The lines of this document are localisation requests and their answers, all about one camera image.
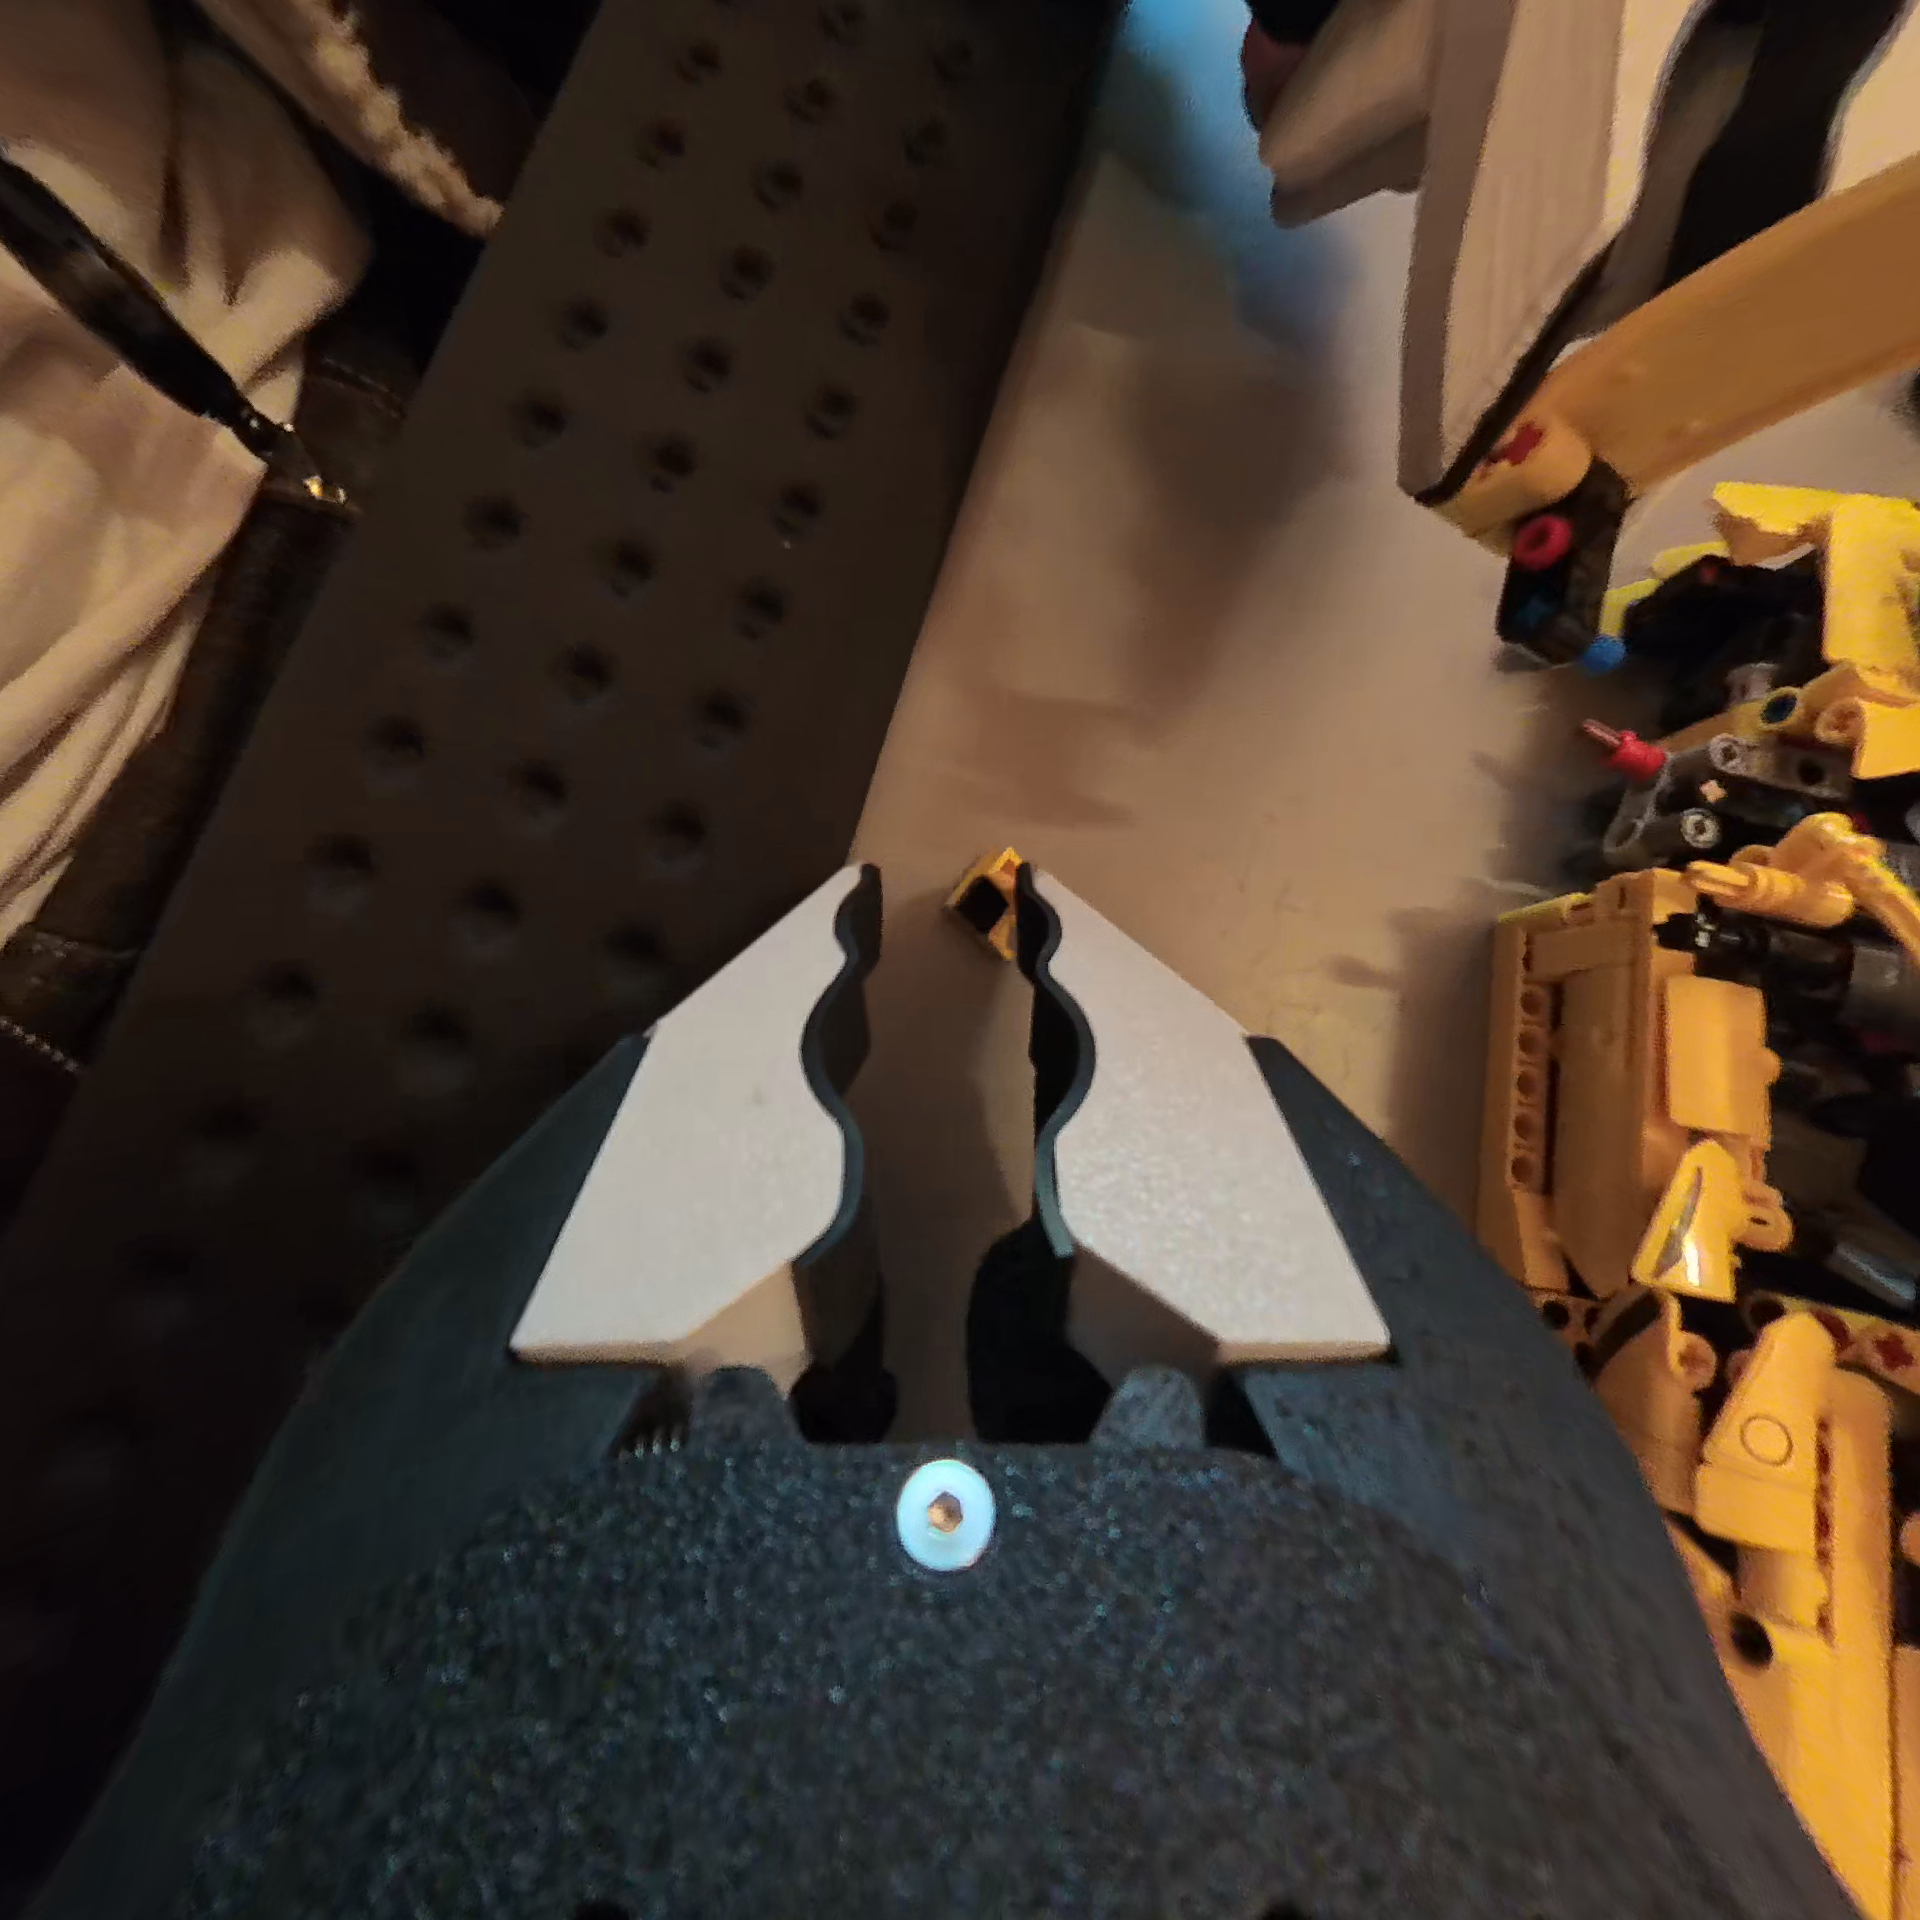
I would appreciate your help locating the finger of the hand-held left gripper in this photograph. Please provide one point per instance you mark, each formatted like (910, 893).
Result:
(1756, 120)
(1516, 196)

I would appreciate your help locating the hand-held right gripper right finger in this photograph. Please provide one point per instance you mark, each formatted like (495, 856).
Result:
(1216, 1201)

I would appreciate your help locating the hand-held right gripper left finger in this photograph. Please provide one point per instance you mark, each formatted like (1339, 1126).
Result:
(703, 1184)

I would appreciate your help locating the yellow toy brick panel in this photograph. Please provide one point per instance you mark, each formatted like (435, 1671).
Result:
(1723, 344)

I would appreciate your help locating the yellow toy bracket piece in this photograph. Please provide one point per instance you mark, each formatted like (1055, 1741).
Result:
(989, 901)

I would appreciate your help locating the yellow toy brick car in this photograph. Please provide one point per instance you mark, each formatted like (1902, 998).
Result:
(1650, 1050)

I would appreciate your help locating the small black brick red pin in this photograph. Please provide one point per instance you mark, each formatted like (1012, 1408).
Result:
(1560, 601)

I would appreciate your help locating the light grey top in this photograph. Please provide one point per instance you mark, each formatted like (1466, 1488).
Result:
(122, 524)

